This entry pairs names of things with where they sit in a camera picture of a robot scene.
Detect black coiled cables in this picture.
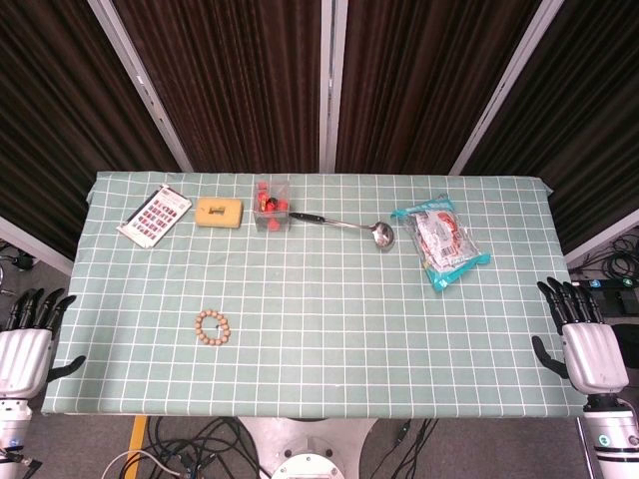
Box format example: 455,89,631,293
596,229,639,280

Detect grey aluminium frame post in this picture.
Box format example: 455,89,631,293
87,0,194,174
448,0,565,176
319,0,348,174

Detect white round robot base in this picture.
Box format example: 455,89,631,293
239,416,378,479

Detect wooden bead bracelet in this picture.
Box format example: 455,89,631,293
193,308,235,346

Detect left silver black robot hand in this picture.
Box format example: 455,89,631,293
0,287,87,400

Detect black floor cable bundle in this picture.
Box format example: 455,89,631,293
102,416,266,479

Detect teal clear snack bag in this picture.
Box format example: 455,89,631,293
389,194,491,293

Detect white floor cable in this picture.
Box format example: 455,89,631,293
102,448,186,479

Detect black cable with plug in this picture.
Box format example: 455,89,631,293
378,417,440,479

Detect metal table leg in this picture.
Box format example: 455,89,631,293
576,416,598,479

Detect clear box with red pieces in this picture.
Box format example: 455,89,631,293
252,180,293,234

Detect green checked tablecloth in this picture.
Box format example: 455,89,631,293
39,172,588,418

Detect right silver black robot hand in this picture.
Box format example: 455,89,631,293
531,276,630,396

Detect dark brown partition panel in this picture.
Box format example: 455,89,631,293
461,0,639,255
112,0,323,174
0,0,184,260
334,0,543,175

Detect black power strip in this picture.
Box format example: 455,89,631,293
573,277,639,315

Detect steel ladle with black handle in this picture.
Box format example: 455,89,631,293
289,212,395,253

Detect white card with red stamps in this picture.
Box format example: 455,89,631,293
116,184,194,249

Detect yellow floor tape strip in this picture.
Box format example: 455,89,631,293
127,416,151,465

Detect yellow sponge block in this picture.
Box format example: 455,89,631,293
193,197,245,230

